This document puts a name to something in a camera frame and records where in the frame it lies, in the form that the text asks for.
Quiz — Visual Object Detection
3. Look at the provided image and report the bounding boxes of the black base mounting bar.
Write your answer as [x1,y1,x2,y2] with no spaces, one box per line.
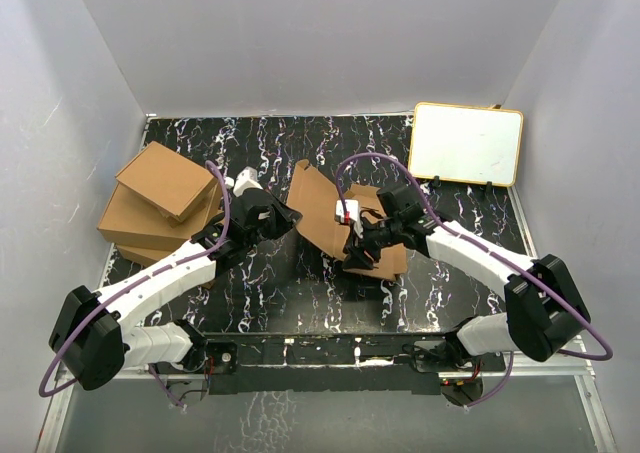
[149,335,506,397]

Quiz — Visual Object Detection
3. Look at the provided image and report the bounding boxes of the brown cardboard box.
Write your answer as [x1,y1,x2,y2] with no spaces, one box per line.
[286,159,408,280]

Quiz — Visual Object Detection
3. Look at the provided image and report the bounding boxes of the middle folded cardboard box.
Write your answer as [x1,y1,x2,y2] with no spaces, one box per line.
[97,186,222,252]

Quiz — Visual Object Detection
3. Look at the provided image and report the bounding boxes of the top small folded cardboard box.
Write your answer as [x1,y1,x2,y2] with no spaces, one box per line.
[115,141,215,224]

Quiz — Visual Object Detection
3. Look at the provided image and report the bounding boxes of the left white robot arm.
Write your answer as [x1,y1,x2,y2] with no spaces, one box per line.
[49,188,302,391]

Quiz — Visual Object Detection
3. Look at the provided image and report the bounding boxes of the aluminium frame rail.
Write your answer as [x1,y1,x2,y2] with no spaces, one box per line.
[38,354,616,452]

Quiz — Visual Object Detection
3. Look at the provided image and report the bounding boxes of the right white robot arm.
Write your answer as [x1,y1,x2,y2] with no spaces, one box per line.
[335,183,590,370]

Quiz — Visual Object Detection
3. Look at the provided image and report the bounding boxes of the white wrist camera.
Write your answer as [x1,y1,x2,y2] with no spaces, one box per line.
[334,199,360,225]
[225,167,262,197]

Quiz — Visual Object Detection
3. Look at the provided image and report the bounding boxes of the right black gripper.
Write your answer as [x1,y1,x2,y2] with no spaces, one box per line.
[341,215,402,269]

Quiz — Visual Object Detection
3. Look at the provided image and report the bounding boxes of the bottom folded cardboard box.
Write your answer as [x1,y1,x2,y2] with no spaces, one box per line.
[116,245,173,268]

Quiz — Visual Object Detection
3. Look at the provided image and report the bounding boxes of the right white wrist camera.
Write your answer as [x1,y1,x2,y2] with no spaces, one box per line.
[334,199,360,225]

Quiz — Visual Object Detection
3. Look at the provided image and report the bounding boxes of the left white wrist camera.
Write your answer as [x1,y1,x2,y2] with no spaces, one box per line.
[225,167,262,197]

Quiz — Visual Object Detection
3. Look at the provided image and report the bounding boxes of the white board yellow frame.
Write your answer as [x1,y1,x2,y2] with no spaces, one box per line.
[407,102,524,187]

